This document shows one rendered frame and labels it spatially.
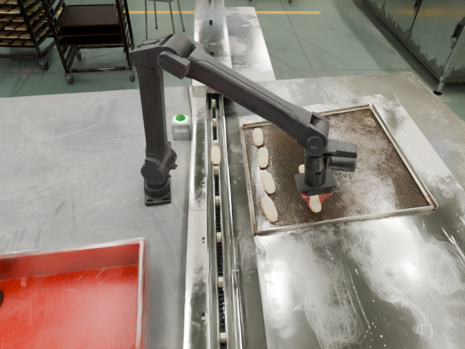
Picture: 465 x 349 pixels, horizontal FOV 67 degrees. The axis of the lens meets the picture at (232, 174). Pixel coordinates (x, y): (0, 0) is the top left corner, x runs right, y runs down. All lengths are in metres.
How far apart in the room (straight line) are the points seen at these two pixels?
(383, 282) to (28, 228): 1.00
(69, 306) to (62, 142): 0.69
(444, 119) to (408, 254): 0.92
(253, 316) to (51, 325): 0.49
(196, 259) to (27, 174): 0.71
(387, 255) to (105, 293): 0.72
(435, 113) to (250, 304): 1.23
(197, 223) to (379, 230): 0.50
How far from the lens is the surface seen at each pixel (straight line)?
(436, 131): 1.69
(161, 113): 0.95
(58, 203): 1.26
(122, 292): 1.00
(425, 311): 0.92
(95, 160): 1.37
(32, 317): 1.05
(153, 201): 1.15
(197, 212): 1.07
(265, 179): 1.10
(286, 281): 0.91
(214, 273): 0.96
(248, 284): 0.98
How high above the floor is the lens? 1.68
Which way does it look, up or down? 44 degrees down
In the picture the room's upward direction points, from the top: 2 degrees clockwise
